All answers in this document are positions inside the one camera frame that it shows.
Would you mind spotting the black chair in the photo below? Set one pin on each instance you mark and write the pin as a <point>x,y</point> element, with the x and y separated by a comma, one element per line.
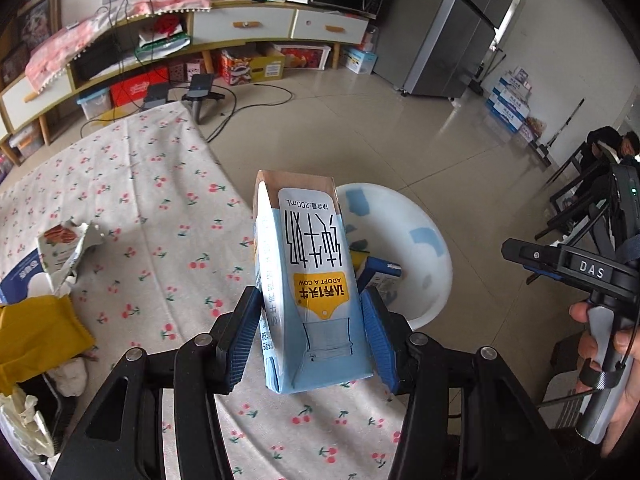
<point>570,205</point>

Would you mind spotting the dark framed picture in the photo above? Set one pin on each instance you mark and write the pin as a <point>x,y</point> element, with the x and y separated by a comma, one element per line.
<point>40,15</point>

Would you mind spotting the person's right hand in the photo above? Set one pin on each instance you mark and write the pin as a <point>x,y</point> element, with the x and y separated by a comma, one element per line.
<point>630,375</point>

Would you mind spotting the long wooden white cabinet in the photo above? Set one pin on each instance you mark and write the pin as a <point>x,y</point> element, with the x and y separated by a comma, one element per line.
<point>240,25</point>

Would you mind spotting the grey refrigerator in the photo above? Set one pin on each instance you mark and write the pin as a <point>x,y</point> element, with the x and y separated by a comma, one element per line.
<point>440,35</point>

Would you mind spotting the torn white snack wrapper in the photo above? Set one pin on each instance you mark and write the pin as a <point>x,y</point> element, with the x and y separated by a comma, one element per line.
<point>62,252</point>

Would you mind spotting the yellow plastic bag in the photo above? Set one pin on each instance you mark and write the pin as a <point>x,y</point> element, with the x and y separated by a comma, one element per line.
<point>40,332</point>

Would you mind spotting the white round bin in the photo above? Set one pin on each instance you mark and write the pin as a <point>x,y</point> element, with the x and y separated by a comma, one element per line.
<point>400,215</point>

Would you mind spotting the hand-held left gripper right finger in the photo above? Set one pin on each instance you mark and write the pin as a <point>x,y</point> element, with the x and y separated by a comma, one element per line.
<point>375,342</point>

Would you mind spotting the blue white small box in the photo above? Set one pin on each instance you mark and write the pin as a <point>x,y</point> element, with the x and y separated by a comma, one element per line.
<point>360,60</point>

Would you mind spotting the clear box with blue lid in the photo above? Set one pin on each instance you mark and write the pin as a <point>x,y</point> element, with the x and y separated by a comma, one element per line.
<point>95,104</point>

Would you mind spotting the green white bag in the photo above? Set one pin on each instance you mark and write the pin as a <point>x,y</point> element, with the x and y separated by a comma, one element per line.
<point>160,45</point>

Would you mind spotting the blue carton in bin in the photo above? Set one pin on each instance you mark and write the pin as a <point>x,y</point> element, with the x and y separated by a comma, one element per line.
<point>382,275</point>

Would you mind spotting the crumpled white plastic bag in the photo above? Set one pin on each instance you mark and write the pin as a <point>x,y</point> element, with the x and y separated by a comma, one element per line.
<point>22,425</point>

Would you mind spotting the cherry print tablecloth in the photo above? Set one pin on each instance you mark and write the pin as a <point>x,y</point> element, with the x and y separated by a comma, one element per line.
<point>150,200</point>

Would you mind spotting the clear plastic storage box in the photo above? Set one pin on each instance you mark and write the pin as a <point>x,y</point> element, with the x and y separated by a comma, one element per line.
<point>27,141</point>

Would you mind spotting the blue white packet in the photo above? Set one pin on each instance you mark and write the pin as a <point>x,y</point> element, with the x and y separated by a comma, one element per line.
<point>20,280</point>

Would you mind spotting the dark grey floor device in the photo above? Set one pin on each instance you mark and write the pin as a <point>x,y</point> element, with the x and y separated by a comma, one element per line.
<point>156,96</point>

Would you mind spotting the stack of blue white boxes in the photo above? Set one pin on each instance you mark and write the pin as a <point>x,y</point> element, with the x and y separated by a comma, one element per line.
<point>507,100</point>

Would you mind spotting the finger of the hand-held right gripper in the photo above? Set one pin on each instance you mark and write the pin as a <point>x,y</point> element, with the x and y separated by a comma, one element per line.
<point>530,255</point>

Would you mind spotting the pink tasselled cloth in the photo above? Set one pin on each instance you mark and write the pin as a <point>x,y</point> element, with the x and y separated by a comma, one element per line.
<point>60,45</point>

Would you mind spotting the pink patterned box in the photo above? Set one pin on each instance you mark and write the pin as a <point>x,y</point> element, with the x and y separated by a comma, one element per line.
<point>186,70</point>

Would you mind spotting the red gift box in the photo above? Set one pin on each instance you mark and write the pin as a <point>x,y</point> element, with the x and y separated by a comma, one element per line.
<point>135,87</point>

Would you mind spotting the black floor device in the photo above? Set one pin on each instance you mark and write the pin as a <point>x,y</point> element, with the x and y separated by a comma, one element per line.
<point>200,90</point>

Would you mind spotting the red white fruit box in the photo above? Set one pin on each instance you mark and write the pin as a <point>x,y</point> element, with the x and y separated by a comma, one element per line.
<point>302,56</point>

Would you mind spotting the yellow red carton box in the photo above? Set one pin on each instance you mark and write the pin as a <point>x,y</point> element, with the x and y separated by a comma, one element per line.
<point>250,67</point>

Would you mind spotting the yellow packet in bin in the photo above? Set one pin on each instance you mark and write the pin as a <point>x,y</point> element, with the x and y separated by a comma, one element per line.
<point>358,262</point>

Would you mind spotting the blue white milk carton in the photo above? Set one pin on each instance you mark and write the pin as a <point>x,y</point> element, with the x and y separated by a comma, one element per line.
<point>315,270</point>

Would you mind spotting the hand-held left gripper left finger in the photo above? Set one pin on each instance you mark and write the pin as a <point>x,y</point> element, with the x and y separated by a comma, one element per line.
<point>242,342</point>

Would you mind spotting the red cloth item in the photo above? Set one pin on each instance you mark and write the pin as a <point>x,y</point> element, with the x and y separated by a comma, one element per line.
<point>166,25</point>

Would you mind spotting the crumpled white tissue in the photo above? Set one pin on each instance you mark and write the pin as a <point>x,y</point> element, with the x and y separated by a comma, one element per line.
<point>70,375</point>

